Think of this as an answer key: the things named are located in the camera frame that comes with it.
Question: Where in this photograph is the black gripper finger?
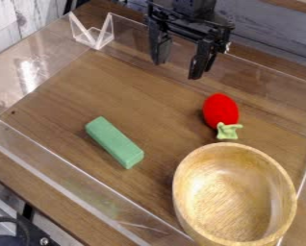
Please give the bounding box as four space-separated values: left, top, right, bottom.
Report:
188 39 218 80
149 18 173 65

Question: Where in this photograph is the wooden bowl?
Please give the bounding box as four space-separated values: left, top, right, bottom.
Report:
173 142 297 246

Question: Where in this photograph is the black clamp mount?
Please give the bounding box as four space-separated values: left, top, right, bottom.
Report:
18 214 61 246

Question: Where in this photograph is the red plush strawberry toy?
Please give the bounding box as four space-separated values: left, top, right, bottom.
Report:
202 93 244 139

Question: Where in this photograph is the clear acrylic table enclosure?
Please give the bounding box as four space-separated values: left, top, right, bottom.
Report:
0 13 306 246

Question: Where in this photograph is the black cable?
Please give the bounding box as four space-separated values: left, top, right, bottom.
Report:
0 216 33 246

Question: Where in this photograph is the green rectangular block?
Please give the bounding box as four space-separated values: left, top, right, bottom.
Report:
86 116 145 169

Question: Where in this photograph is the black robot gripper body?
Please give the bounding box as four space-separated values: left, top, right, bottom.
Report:
148 0 236 54

